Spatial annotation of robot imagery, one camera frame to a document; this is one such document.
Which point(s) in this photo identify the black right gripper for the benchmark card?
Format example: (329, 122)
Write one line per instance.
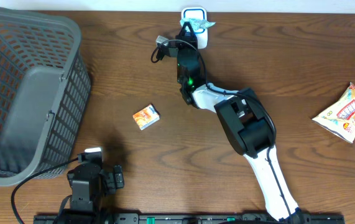
(181, 39)

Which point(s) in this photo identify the grey plastic basket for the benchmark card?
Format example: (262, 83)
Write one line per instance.
(44, 90)

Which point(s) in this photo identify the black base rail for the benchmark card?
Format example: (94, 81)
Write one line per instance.
(134, 218)

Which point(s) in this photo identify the yellow snack bag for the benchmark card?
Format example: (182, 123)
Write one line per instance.
(339, 118)

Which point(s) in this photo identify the orange small box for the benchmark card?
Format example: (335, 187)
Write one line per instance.
(146, 117)

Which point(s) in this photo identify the white barcode scanner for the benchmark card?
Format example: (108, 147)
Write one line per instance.
(195, 15)

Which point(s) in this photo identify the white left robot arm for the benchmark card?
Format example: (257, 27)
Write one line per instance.
(89, 183)

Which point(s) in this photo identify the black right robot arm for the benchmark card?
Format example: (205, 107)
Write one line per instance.
(245, 122)

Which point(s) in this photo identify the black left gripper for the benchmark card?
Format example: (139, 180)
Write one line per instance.
(111, 182)

